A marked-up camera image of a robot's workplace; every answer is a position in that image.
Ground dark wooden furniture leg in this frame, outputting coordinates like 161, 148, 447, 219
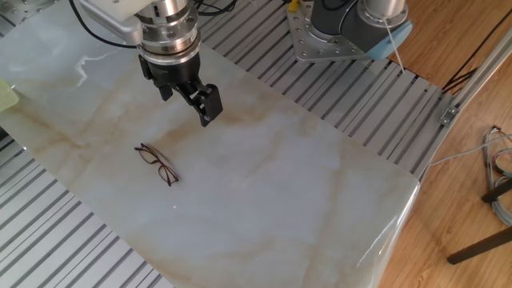
482, 178, 512, 204
446, 226, 512, 266

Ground light green plastic basket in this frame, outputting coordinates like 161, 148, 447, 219
0, 78, 20, 113

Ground red frame glasses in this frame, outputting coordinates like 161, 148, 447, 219
134, 142, 180, 187

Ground metal corner bracket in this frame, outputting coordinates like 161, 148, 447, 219
439, 106, 460, 127

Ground aluminium frame rail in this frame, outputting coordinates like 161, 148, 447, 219
450, 26, 512, 111

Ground perforated silver metal plate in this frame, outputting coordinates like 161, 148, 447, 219
0, 0, 61, 25

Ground marble pattern table sheet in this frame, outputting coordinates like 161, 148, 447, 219
0, 0, 421, 288

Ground grey wire bundle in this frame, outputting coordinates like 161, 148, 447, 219
482, 126, 512, 227

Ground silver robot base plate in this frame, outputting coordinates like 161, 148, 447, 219
286, 0, 371, 64

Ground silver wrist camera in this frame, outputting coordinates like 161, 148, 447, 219
81, 6, 144, 46

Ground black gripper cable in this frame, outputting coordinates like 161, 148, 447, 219
193, 0, 238, 17

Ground grey floor cable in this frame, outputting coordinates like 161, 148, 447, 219
428, 134, 512, 167

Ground black floor cable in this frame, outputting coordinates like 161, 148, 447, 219
442, 7, 512, 96

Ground black camera cable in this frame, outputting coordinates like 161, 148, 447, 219
67, 0, 139, 50

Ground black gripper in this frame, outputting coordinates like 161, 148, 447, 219
138, 50, 224, 128

